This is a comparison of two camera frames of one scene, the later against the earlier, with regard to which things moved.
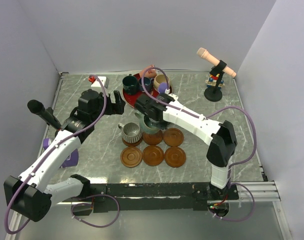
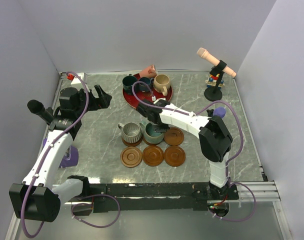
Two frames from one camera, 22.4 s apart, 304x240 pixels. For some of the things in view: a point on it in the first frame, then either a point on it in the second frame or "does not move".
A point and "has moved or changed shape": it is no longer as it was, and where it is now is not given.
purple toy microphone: (162, 86) to (220, 111)
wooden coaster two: (131, 157) does not move
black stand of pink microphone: (213, 94) does not move
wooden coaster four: (173, 137) does not move
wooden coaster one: (133, 144) does not move
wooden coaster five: (175, 157) does not move
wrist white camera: (104, 80) to (76, 80)
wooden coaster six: (153, 155) does not move
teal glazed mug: (148, 125) has moved or changed shape
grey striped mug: (131, 131) does not move
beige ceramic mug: (159, 78) does not move
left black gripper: (117, 108) to (103, 102)
